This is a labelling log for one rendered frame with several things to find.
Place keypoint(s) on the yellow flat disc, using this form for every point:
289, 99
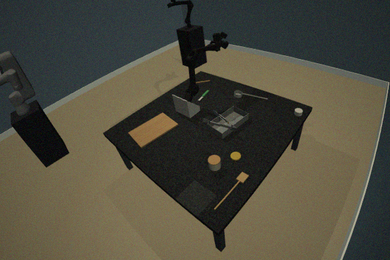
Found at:
235, 156

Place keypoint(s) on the brown wooden board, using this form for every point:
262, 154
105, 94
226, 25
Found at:
152, 129

